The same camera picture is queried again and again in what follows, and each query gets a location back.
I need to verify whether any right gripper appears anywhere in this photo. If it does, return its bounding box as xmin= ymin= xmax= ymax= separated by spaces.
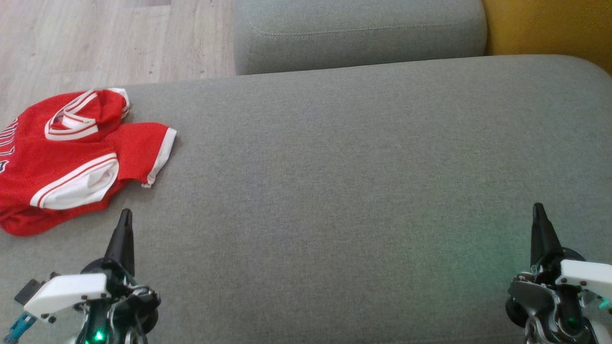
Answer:
xmin=506 ymin=203 xmax=612 ymax=344

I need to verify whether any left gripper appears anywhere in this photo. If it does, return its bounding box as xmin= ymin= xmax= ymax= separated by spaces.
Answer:
xmin=24 ymin=208 xmax=161 ymax=344

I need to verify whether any red white-trimmed jersey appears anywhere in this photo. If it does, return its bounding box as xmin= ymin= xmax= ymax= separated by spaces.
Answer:
xmin=0 ymin=88 xmax=131 ymax=237

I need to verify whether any mustard yellow cushion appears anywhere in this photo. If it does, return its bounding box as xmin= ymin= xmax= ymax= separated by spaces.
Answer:
xmin=482 ymin=0 xmax=612 ymax=76

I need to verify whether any grey fabric sofa seat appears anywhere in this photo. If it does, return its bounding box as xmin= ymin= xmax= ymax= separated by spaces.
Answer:
xmin=0 ymin=54 xmax=612 ymax=344

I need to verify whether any grey sofa cushion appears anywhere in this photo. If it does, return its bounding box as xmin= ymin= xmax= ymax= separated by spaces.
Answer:
xmin=231 ymin=0 xmax=488 ymax=76

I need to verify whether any teal cable connector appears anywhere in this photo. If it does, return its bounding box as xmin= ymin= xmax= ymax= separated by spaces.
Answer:
xmin=4 ymin=313 xmax=38 ymax=344

